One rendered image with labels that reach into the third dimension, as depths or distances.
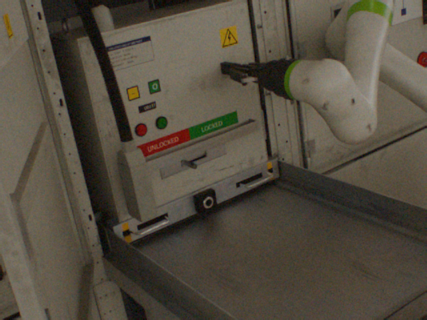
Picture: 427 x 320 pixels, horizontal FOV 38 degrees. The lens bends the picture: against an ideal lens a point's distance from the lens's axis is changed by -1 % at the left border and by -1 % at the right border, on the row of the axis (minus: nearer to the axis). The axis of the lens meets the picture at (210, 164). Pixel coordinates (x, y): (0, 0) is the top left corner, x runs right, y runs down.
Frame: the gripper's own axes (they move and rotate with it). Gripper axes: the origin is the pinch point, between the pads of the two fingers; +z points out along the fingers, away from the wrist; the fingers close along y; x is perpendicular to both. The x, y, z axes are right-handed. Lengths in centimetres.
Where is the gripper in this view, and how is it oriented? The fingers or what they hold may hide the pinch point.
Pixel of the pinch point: (231, 69)
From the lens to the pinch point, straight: 162.4
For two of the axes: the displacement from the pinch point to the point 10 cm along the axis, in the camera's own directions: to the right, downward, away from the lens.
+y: 8.1, -3.3, 4.9
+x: -1.6, -9.2, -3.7
